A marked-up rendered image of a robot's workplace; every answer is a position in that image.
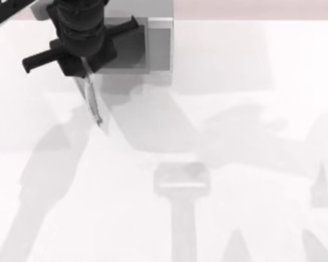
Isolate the black board with white letters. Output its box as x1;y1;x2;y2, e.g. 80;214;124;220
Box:
0;0;38;33

